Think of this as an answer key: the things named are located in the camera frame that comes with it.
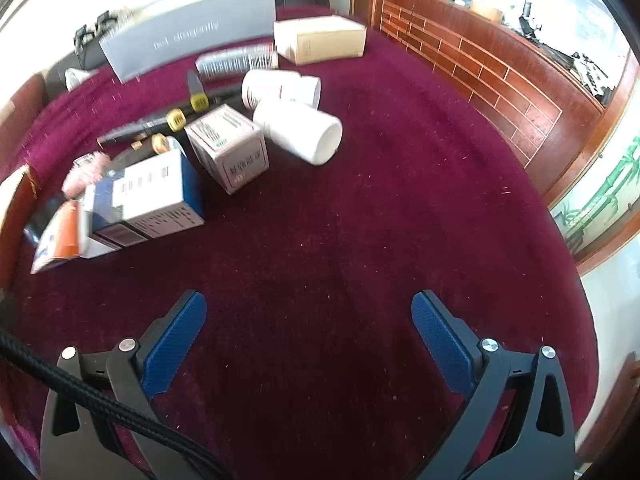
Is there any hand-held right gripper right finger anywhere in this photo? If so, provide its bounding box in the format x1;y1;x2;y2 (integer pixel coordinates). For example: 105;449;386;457
407;289;577;480

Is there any gold-edged white tray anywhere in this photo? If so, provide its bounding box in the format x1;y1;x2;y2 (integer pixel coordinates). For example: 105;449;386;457
0;164;42;291

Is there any cream cardboard box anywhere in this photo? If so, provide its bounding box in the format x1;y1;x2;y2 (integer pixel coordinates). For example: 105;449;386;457
272;15;368;67

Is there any plain white pill bottle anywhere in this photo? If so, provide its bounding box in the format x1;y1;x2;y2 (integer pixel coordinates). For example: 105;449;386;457
252;99;344;167

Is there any black braided cable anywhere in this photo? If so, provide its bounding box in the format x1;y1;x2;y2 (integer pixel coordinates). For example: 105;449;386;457
0;327;231;480

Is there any white plastic bag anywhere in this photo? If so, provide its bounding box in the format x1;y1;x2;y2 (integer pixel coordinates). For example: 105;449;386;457
65;67;98;92

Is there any white pill bottle red label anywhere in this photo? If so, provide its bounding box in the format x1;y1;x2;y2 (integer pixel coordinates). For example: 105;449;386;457
241;69;321;111

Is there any blue and white medicine box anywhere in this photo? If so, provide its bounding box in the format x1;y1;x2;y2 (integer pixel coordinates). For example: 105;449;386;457
79;149;206;261

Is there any red fabric armchair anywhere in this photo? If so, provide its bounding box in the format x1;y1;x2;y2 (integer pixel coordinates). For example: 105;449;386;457
0;74;48;171

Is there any bamboo wall painting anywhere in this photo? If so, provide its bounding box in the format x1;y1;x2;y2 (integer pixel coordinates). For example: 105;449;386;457
547;135;640;266

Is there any brown wooden cabinet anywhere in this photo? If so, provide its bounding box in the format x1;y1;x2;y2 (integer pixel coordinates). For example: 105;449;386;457
370;0;618;206

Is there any black marker yellow cap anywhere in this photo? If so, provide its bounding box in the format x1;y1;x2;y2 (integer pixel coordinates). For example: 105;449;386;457
96;108;188;150

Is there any black marker tan cap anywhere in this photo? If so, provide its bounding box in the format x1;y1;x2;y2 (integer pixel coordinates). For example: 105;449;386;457
150;132;176;157

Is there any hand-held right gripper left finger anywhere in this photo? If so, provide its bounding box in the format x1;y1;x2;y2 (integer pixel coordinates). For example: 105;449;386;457
39;289;208;480

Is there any small grey-white medicine box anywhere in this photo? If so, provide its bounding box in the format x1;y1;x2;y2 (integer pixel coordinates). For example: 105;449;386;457
184;104;271;196

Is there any orange and white ointment box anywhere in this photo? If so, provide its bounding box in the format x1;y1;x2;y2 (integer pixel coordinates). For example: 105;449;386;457
30;200;86;275

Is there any pink fuzzy hair clip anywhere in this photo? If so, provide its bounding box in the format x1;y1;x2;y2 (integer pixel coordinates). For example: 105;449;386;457
61;152;111;198

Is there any pile of assorted clutter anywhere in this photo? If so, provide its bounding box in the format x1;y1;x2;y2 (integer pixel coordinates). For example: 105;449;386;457
380;0;611;101

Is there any grey shoe box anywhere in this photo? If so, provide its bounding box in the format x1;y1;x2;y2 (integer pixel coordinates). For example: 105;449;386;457
97;0;278;83

